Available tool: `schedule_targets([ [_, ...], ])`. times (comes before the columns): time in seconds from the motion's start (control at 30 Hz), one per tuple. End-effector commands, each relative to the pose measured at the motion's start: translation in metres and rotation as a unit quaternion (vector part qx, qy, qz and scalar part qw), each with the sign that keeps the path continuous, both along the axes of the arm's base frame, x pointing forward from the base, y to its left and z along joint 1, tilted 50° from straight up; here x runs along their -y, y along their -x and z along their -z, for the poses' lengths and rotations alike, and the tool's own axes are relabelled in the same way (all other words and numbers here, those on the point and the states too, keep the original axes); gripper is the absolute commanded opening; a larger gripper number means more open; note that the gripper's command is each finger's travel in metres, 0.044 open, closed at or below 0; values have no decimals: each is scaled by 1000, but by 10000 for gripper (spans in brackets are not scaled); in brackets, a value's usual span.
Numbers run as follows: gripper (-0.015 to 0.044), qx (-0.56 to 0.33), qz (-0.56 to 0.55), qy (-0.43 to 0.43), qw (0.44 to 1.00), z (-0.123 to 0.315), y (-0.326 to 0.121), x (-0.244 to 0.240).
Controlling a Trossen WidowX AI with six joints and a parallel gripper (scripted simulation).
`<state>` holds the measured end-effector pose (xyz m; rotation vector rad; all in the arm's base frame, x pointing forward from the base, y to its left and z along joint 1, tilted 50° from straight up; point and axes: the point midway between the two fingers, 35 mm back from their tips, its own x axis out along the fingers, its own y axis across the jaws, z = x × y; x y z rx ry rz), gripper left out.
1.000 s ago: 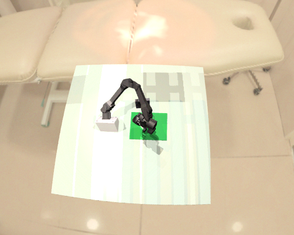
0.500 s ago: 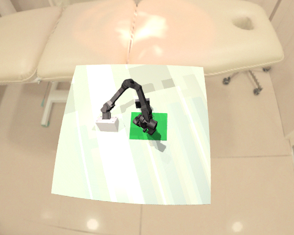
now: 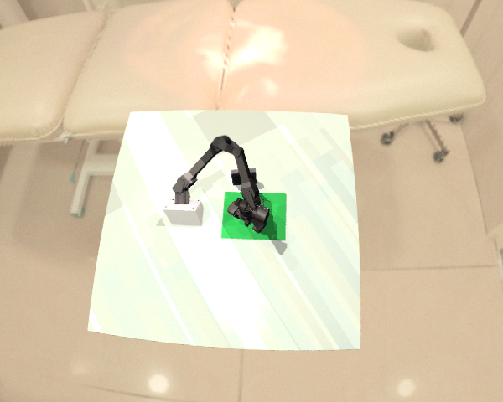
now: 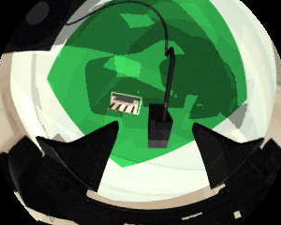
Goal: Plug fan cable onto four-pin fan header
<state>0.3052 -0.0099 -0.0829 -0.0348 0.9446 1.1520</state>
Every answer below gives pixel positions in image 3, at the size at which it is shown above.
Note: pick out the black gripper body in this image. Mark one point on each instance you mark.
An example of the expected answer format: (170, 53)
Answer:
(258, 226)

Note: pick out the green circuit board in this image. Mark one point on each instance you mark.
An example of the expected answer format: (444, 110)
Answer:
(234, 228)

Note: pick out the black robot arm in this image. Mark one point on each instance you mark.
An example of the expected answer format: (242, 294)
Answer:
(251, 203)

